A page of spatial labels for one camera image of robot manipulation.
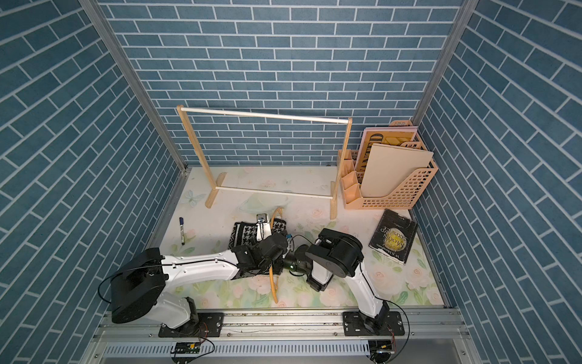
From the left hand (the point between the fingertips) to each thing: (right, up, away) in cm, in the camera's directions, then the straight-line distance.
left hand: (281, 235), depth 85 cm
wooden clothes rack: (-36, +18, +26) cm, 48 cm away
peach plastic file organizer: (+33, +22, +26) cm, 47 cm away
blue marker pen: (-46, +2, +14) cm, 48 cm away
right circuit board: (+33, -33, -14) cm, 49 cm away
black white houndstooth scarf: (-16, -1, +9) cm, 18 cm away
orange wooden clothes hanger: (-4, +6, +1) cm, 7 cm away
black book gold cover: (+47, -2, +9) cm, 48 cm away
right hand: (-7, -8, -1) cm, 11 cm away
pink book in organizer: (+44, +40, +12) cm, 61 cm away
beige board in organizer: (+45, +26, +8) cm, 52 cm away
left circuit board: (-30, -34, -13) cm, 47 cm away
